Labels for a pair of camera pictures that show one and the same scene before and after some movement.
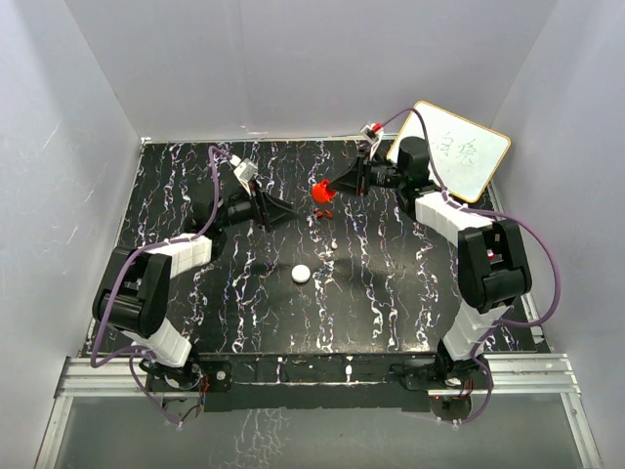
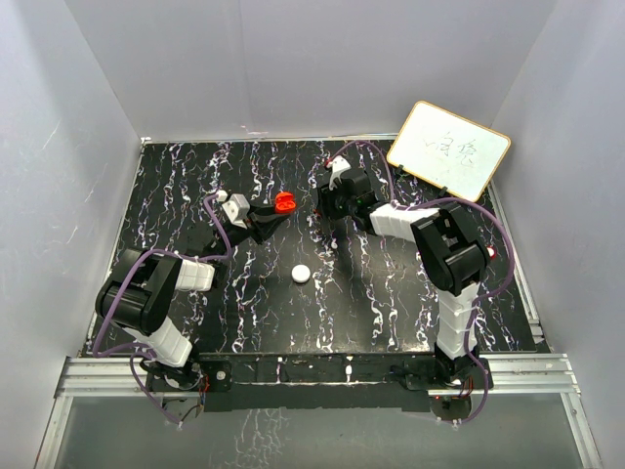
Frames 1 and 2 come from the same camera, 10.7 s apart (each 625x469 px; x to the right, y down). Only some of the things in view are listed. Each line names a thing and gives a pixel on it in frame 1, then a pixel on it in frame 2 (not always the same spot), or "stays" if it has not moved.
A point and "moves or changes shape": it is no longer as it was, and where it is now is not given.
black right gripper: (356, 179) → (326, 196)
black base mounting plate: (312, 384) stays
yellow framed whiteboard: (465, 153) stays
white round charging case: (301, 273) stays
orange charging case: (321, 193) moves or changes shape
